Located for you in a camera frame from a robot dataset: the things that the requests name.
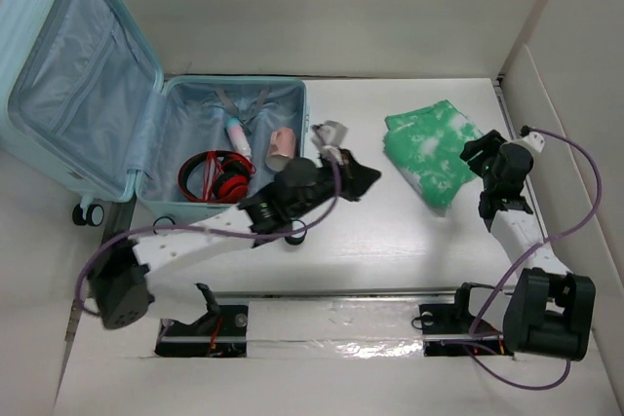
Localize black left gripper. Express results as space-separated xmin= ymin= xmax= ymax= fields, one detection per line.
xmin=289 ymin=146 xmax=378 ymax=219

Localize green white cloth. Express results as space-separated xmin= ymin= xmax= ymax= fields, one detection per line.
xmin=383 ymin=100 xmax=483 ymax=212

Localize pink white paper cup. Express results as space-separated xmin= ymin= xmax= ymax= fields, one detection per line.
xmin=265 ymin=127 xmax=296 ymax=171

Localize pink blue spray bottle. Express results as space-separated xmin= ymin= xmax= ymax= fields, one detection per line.
xmin=225 ymin=117 xmax=253 ymax=160

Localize red black headphones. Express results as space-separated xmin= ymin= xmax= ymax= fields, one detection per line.
xmin=177 ymin=150 xmax=256 ymax=205

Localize light blue hard-shell suitcase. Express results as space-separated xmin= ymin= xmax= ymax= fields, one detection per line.
xmin=1 ymin=0 xmax=309 ymax=226

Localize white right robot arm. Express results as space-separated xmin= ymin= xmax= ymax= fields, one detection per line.
xmin=450 ymin=127 xmax=596 ymax=361

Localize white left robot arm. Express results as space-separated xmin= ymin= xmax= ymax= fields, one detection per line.
xmin=75 ymin=146 xmax=381 ymax=330

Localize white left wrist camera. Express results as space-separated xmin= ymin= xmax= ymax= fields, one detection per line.
xmin=311 ymin=120 xmax=348 ymax=153

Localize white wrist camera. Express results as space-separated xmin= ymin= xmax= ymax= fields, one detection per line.
xmin=311 ymin=120 xmax=348 ymax=153
xmin=517 ymin=125 xmax=545 ymax=156

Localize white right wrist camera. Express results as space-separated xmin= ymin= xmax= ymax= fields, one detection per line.
xmin=517 ymin=125 xmax=545 ymax=156

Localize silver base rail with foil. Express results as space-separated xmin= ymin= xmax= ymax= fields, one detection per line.
xmin=155 ymin=294 xmax=509 ymax=359

